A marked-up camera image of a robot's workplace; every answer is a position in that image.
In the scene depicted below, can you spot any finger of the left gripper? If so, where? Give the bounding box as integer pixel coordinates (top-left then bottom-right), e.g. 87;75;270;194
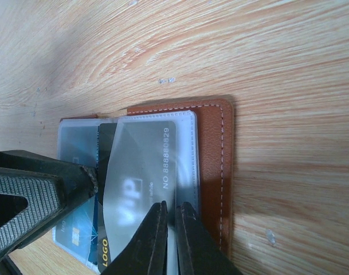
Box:
0;150;98;260

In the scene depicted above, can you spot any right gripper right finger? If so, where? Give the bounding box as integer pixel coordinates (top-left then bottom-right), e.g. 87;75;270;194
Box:
175;202;242;274

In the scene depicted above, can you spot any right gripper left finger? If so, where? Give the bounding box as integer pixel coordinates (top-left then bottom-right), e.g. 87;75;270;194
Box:
102;201;168;275

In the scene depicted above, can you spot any black VIP logo card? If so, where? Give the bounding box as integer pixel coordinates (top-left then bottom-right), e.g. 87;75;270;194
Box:
97;121;177;272

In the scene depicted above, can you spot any brown leather card holder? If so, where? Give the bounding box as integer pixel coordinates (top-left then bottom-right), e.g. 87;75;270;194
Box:
53;97;234;275

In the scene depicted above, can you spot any blue card in sleeve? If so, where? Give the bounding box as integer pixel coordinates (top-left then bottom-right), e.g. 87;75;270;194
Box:
53;119;103;265

